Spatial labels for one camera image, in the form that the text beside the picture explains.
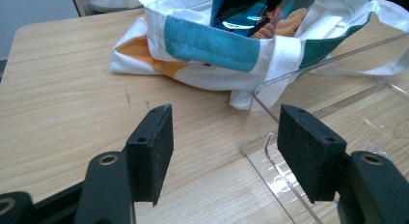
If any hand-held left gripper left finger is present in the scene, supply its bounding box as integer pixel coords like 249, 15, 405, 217
74, 103, 175, 224

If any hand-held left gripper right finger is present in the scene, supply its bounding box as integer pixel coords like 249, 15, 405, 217
277, 103, 409, 224

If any clear acrylic box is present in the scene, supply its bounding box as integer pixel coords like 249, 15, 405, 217
239, 32, 409, 224

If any white canvas tote bag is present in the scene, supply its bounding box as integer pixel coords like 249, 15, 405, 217
108, 0, 409, 111

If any blue snack packet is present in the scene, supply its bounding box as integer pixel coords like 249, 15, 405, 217
210, 0, 321, 40

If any grey chair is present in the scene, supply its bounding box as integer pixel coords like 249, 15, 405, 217
69, 0, 144, 17

